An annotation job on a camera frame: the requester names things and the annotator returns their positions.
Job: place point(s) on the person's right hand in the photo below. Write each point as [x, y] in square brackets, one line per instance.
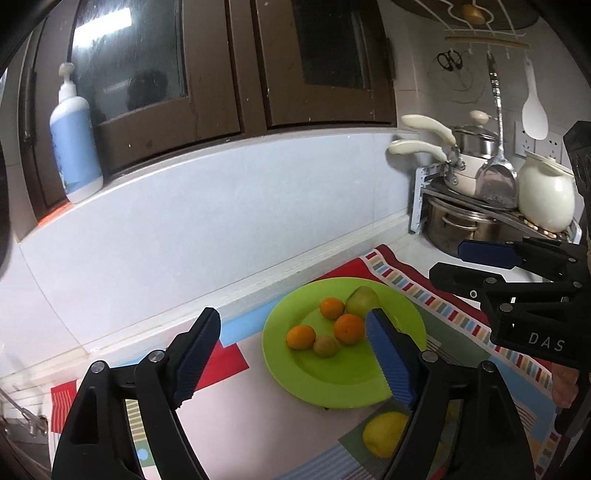
[564, 385]

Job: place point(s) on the brown window frame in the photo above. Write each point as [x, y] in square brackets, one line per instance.
[277, 69]
[207, 110]

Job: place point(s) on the white wall outlet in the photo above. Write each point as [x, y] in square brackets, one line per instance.
[551, 145]

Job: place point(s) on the orange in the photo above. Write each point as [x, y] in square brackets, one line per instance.
[301, 337]
[348, 328]
[331, 308]

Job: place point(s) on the yellow-green apple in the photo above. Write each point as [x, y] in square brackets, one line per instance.
[383, 436]

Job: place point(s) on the white ceramic pot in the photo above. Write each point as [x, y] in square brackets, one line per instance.
[547, 194]

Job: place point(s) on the metal spatula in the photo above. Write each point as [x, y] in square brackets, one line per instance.
[496, 180]

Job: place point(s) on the large steel pot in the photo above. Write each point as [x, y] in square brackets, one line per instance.
[452, 226]

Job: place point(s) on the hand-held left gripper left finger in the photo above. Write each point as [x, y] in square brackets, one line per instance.
[196, 360]

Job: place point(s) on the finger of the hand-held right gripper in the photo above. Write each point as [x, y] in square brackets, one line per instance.
[489, 254]
[461, 277]

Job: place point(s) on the blue white pump bottle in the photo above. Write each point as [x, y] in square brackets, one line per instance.
[76, 152]

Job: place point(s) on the brown kiwi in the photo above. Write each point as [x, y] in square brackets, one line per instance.
[325, 346]

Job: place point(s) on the green apple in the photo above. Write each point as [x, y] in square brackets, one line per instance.
[361, 301]

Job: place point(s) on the black scissors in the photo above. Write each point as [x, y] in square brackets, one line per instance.
[450, 60]

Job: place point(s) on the white hook rail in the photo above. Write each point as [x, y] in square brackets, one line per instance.
[489, 40]

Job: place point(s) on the metal shelf rack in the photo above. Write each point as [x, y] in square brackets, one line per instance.
[422, 194]

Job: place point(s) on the colourful patchwork cloth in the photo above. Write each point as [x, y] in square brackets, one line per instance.
[240, 415]

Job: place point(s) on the white rice paddle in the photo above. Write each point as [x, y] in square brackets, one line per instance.
[534, 120]

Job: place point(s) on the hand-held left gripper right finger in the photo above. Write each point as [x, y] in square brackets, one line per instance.
[392, 364]

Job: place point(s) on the green plate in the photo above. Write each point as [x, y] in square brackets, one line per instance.
[323, 376]

